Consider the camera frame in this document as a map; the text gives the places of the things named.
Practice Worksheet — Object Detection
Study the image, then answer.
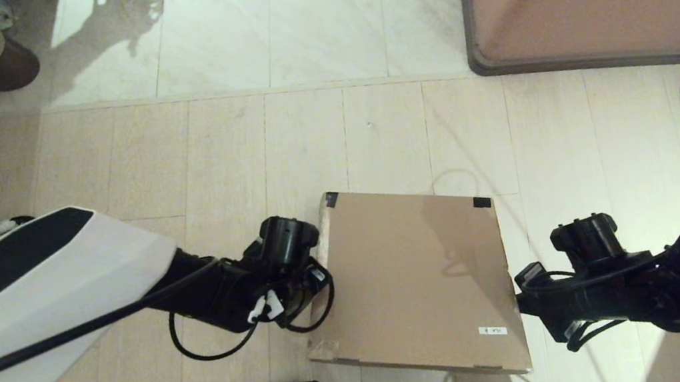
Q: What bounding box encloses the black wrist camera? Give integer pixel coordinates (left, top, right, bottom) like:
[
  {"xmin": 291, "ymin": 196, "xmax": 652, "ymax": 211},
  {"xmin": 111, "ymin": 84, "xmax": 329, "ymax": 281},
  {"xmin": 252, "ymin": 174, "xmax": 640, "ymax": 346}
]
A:
[
  {"xmin": 239, "ymin": 210, "xmax": 325, "ymax": 279},
  {"xmin": 548, "ymin": 211, "xmax": 625, "ymax": 274}
]

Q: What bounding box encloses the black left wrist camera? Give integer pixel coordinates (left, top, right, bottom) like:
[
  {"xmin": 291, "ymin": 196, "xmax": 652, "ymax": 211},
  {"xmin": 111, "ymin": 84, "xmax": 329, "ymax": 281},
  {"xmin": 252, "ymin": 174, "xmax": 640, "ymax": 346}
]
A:
[{"xmin": 239, "ymin": 210, "xmax": 325, "ymax": 279}]

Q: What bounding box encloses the brown cardboard shoe box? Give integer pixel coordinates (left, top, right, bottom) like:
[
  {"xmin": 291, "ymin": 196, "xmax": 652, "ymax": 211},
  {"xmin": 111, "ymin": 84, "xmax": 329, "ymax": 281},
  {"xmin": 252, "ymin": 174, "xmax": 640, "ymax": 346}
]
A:
[{"xmin": 285, "ymin": 165, "xmax": 535, "ymax": 382}]

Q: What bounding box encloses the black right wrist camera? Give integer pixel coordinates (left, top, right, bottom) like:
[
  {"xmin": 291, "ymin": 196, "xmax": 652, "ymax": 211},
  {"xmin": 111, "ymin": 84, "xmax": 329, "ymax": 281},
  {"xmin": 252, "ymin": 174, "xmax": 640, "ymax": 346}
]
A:
[{"xmin": 548, "ymin": 211, "xmax": 625, "ymax": 274}]

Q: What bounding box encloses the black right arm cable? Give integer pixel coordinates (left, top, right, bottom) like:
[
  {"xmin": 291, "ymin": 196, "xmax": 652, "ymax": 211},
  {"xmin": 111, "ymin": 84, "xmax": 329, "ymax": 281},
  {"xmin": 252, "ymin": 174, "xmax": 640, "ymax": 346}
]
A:
[{"xmin": 519, "ymin": 248, "xmax": 680, "ymax": 358}]

